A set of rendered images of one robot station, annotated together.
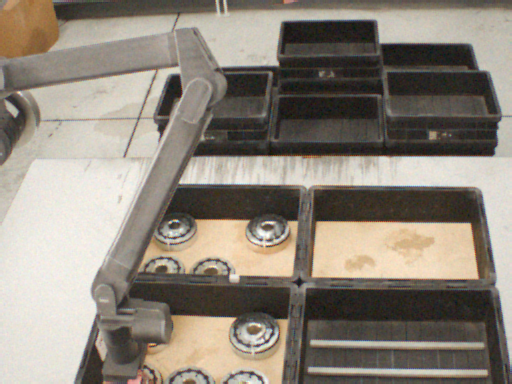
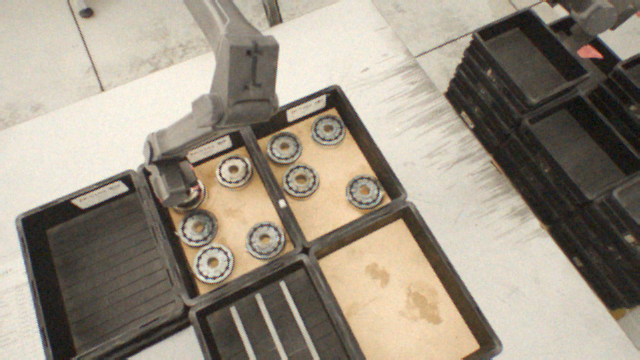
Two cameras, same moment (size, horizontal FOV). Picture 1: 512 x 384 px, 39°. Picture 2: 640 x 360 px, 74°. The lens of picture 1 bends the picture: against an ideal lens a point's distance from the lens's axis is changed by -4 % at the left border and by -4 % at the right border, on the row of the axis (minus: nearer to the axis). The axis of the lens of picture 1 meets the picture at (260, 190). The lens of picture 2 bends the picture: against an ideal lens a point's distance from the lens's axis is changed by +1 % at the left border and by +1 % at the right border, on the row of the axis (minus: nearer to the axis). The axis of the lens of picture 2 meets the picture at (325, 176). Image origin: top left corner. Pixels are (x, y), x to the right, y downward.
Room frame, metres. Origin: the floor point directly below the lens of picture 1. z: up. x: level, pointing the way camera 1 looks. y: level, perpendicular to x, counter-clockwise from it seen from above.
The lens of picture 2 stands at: (0.88, -0.27, 1.92)
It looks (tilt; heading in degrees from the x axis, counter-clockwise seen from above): 66 degrees down; 51
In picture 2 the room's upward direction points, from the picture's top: 2 degrees clockwise
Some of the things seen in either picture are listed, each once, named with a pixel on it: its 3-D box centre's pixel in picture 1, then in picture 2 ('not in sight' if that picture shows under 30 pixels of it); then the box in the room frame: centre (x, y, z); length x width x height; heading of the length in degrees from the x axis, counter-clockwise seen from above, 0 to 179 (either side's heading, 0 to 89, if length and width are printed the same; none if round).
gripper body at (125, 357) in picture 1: (122, 346); (169, 175); (0.83, 0.28, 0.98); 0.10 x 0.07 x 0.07; 170
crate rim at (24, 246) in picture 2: not in sight; (98, 261); (0.59, 0.22, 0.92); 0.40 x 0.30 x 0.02; 80
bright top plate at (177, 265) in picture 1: (161, 271); (284, 147); (1.13, 0.24, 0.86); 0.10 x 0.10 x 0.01
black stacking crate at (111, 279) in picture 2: not in sight; (108, 266); (0.59, 0.22, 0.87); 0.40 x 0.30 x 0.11; 80
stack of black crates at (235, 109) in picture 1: (221, 143); (507, 85); (2.24, 0.13, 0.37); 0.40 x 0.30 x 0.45; 81
